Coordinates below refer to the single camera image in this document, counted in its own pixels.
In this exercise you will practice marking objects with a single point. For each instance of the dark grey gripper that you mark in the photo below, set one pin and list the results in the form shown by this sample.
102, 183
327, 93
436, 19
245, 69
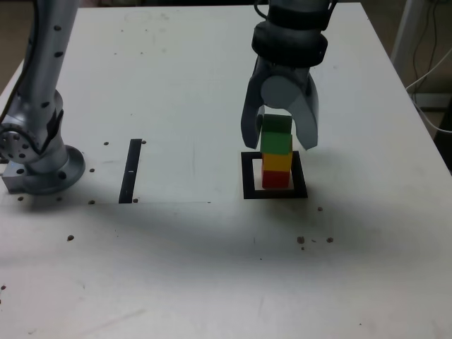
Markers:
286, 70

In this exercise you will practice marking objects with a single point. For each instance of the green cube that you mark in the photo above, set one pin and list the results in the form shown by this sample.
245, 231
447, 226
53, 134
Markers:
275, 141

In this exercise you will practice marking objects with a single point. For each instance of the yellow cube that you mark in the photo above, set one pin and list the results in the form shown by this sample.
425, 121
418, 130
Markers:
277, 162

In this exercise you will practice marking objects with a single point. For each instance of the red cube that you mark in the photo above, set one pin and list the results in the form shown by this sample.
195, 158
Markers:
275, 179

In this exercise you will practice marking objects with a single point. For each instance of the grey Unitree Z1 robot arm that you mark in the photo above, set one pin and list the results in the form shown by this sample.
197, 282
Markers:
42, 166

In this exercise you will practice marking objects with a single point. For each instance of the black tape square outline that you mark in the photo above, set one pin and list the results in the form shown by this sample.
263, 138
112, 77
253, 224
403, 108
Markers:
247, 176

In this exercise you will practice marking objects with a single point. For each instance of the white furniture leg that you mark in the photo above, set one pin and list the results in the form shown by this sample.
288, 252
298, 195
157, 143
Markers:
402, 31

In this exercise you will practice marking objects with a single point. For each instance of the black tape strip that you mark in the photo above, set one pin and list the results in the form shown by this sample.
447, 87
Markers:
130, 169

